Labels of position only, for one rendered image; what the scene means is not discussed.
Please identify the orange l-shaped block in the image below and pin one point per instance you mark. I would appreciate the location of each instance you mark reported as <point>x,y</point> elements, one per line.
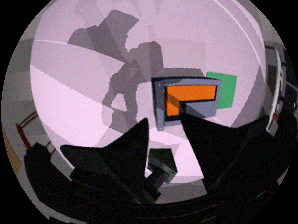
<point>176,93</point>

